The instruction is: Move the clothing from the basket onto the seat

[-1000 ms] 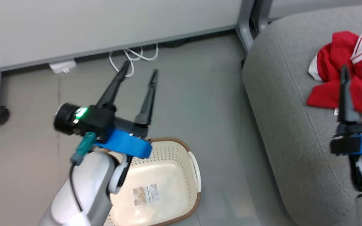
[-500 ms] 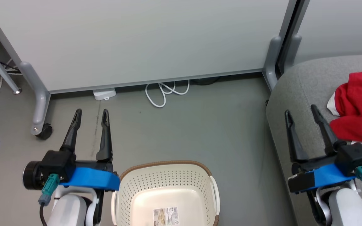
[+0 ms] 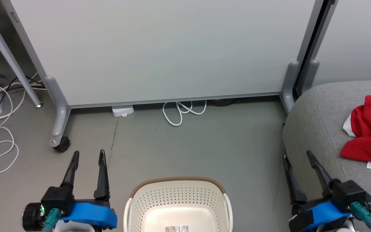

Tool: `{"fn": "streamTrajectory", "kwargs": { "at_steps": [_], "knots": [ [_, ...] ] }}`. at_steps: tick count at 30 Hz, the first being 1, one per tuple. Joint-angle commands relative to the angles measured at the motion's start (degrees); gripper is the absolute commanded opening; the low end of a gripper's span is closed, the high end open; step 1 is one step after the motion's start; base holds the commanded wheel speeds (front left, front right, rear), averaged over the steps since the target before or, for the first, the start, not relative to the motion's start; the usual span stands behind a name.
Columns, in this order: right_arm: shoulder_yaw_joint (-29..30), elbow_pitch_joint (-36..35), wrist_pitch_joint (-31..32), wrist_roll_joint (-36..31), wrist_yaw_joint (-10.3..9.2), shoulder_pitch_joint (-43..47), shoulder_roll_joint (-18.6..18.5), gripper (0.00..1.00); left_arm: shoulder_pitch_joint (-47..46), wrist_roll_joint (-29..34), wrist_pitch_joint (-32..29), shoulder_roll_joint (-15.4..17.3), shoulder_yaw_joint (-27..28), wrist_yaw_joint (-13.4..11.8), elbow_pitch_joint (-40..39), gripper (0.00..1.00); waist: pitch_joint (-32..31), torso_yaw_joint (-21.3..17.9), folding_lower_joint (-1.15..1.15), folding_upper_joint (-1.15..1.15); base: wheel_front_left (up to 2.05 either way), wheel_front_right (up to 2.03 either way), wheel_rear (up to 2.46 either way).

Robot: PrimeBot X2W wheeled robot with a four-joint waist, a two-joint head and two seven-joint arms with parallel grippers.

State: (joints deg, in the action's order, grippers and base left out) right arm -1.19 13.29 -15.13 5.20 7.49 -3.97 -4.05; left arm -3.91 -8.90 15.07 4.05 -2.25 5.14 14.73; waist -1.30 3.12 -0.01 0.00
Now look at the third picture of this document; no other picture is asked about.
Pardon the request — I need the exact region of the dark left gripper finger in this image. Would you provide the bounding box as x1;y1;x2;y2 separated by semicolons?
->
60;150;80;191
93;149;111;199

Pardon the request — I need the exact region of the black caster wheel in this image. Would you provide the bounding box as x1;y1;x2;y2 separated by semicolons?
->
53;136;71;153

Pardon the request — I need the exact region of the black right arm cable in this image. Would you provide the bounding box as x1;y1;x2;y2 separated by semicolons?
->
350;201;371;232

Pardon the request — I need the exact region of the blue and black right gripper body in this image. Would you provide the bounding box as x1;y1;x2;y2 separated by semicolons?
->
289;180;371;232

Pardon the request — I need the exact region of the narrow white partition panel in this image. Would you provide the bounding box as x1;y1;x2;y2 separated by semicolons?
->
311;0;371;87

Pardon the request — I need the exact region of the red garment with white lining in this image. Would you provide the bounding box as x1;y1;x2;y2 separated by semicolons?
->
339;106;371;171

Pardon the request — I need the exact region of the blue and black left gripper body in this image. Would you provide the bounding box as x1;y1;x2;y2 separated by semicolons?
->
22;185;118;232

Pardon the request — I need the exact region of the grey partition foot with caster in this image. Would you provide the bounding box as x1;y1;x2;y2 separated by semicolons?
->
44;76;72;148

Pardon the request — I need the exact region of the grey metal table leg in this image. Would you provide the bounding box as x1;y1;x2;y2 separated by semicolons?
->
0;0;43;108

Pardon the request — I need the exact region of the printed paper label sticker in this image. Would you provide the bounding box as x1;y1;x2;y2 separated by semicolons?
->
165;225;191;232

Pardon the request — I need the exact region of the coiled white cable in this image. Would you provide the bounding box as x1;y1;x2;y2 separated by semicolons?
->
162;101;207;126

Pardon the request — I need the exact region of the large white partition panel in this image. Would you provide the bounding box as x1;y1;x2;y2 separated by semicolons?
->
0;0;326;109

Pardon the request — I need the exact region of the small white plastic box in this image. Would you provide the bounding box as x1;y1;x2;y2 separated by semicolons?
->
112;105;135;118

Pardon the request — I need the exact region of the grey fabric sofa seat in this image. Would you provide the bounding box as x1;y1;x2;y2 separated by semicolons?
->
282;81;371;232

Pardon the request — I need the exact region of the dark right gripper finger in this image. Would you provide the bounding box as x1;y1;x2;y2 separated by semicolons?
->
306;150;333;198
283;155;308;204

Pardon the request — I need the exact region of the cream perforated laundry basket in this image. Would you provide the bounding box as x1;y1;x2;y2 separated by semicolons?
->
123;177;233;232

